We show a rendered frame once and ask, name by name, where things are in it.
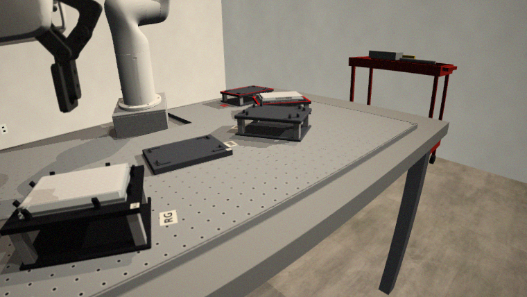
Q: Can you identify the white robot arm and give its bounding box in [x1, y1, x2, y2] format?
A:
[104, 0, 171, 111]

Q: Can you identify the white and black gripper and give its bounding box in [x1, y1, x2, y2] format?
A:
[0, 0, 103, 113]

